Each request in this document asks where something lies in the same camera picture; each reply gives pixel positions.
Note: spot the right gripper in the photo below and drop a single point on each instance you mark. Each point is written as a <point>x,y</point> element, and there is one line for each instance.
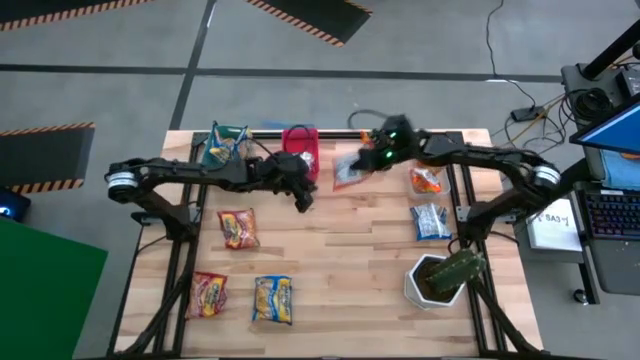
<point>372,160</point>

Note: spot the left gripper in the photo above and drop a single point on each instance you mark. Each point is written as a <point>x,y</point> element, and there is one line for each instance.
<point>285,172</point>

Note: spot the silver snack packet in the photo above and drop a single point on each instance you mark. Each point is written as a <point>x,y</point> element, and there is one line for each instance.
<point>345,176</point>

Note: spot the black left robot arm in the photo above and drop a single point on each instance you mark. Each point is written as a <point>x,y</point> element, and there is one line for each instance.
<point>200,172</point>

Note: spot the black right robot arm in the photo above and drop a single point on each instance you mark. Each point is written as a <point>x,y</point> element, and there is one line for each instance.
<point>490,157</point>

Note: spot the red plastic bin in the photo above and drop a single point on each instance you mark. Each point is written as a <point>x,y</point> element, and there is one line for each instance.
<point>300,140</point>

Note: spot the blue flat item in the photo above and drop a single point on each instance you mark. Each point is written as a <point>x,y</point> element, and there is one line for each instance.
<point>272,125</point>

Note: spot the clear plastic bin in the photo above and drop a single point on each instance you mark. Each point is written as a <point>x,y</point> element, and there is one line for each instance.
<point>447,192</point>

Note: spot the teal plastic bin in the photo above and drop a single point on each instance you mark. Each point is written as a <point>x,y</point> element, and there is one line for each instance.
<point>206,152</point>

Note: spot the green cactus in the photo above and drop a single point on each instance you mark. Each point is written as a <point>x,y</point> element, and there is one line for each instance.
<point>452,272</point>

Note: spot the white plant pot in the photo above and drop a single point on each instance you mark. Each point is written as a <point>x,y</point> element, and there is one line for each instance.
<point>412,295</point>

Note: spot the black hazard-striped floor mat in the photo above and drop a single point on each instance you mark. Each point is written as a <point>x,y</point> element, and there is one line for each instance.
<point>50,10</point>
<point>320,15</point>
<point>40,155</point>

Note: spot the black power adapter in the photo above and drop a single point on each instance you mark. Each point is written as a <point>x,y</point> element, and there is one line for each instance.
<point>525,114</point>

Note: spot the white labelled paper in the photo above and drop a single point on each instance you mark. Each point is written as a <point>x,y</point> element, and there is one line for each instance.
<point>552,227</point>

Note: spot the black keyboard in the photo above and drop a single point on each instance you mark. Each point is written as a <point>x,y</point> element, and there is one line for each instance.
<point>612,215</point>

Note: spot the black caster wheel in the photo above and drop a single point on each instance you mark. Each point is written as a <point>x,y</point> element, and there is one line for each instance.
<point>581,297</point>

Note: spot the light blue cloth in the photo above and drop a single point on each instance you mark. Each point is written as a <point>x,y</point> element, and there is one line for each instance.
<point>622,170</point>

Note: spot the black pole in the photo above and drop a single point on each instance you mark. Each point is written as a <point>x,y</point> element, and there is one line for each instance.
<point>612,50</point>

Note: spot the green board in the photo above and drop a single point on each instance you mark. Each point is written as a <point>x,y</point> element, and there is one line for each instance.
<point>45,295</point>

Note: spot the black device blue light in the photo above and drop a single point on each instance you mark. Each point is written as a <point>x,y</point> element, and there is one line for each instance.
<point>12,205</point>

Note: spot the black metal table frame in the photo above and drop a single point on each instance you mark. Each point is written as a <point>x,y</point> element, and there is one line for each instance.
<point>335,134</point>

